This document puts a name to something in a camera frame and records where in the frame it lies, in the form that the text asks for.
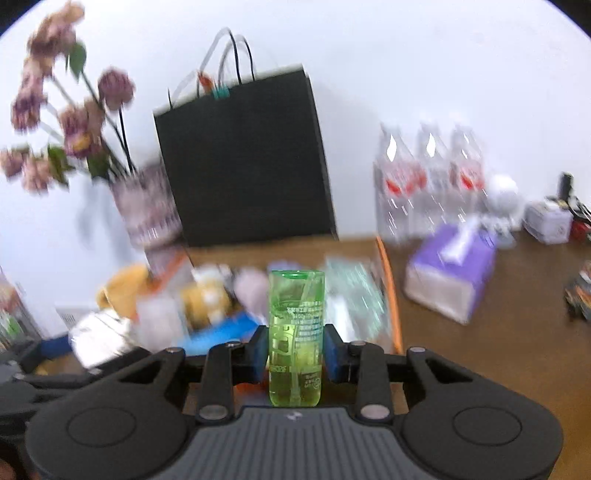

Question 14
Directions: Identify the cluttered storage rack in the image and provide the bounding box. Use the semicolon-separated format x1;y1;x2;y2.
0;268;43;352

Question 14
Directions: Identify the red and orange cardboard box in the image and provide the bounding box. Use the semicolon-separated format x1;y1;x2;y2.
139;235;404;357

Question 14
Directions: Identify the black paper bag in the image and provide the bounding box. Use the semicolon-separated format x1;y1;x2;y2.
153;28;339;249

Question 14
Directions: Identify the colourful small packet pile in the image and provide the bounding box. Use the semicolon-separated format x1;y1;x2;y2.
564;261;591;321

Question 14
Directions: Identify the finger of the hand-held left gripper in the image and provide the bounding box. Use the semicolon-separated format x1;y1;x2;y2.
14;335;100;388

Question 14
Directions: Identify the blue card packet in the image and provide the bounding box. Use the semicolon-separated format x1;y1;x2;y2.
178;311;260;356

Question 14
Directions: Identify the small white box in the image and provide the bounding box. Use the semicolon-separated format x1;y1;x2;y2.
523;198;574;244

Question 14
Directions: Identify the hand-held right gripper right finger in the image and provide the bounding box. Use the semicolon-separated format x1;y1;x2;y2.
322;323;474;421

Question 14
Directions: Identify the artificial flower bouquet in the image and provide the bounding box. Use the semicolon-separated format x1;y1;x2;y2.
0;2;137;195

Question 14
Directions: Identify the purple tissue pack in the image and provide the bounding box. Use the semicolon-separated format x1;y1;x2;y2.
403;217;499;326

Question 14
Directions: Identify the green transparent bottle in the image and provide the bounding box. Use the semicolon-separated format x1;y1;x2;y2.
269;270;325;395

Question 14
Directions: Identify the white round figurine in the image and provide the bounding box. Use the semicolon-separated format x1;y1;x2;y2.
482;174;523;250

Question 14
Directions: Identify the purple knitted cloth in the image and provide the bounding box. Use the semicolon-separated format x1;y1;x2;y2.
235;268;271;320

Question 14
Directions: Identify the tan plush toy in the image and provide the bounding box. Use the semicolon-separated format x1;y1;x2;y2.
182;277;232;329

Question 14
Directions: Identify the purple marbled vase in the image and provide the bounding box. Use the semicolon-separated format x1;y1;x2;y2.
111;164;184;251

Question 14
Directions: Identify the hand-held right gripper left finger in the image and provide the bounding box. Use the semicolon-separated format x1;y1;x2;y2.
117;325;271;424

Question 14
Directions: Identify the clear plastic bag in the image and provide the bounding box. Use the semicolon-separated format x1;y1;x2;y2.
323;257;394;346

